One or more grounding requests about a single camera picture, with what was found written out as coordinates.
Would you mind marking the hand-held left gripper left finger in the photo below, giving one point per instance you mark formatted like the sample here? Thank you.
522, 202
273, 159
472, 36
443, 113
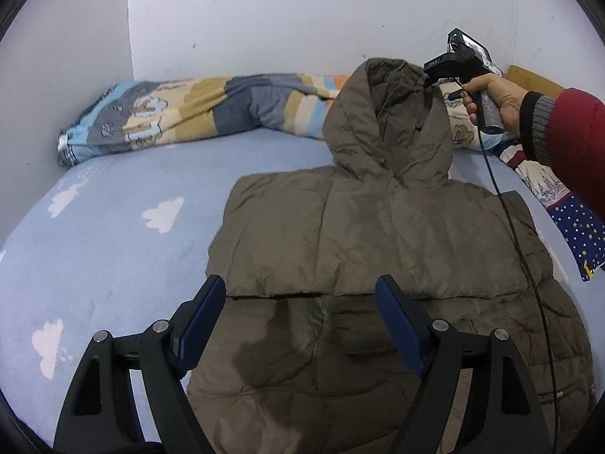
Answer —
201, 317

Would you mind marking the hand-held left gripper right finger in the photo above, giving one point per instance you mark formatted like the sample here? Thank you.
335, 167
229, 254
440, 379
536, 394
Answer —
399, 326

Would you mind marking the olive puffer jacket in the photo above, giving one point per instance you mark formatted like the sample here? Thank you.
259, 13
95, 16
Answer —
378, 227

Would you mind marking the person's right hand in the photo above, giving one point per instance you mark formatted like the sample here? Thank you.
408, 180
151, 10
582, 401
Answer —
508, 104

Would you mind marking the wooden headboard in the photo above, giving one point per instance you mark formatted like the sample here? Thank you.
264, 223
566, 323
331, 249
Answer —
529, 80

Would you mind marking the light blue cloud bedsheet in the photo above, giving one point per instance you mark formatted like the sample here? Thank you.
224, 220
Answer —
118, 246

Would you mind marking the navy star print pillow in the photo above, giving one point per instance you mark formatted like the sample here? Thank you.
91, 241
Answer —
581, 227

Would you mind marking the cartoon patchwork quilt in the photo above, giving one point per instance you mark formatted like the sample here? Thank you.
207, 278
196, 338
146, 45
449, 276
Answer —
189, 108

